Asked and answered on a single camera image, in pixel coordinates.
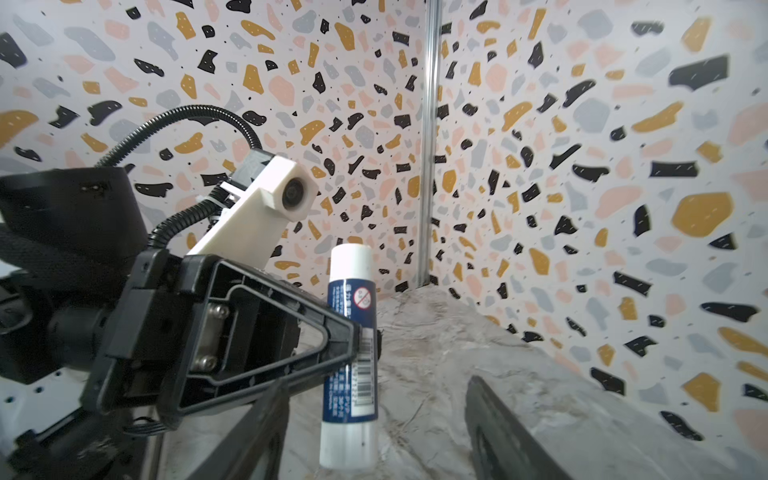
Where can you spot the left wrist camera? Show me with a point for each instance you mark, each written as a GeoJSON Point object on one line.
{"type": "Point", "coordinates": [267, 192]}

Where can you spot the blue white glue stick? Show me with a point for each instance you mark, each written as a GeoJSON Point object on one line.
{"type": "Point", "coordinates": [350, 397]}

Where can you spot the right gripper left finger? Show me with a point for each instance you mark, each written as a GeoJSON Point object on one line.
{"type": "Point", "coordinates": [253, 448]}

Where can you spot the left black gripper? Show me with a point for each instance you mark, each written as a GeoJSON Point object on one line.
{"type": "Point", "coordinates": [197, 335]}

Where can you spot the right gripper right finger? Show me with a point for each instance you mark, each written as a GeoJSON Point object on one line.
{"type": "Point", "coordinates": [502, 447]}

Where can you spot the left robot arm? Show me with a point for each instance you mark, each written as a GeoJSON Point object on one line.
{"type": "Point", "coordinates": [72, 237]}

